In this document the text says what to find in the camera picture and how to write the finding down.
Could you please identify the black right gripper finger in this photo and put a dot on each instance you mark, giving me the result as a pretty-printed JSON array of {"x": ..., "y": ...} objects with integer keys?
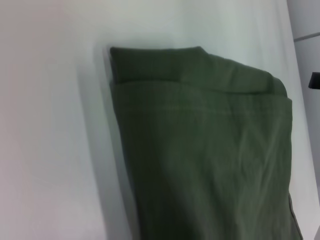
[{"x": 314, "y": 80}]

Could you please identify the dark green FREE T-shirt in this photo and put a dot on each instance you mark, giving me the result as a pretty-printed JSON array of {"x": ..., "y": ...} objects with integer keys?
[{"x": 200, "y": 150}]

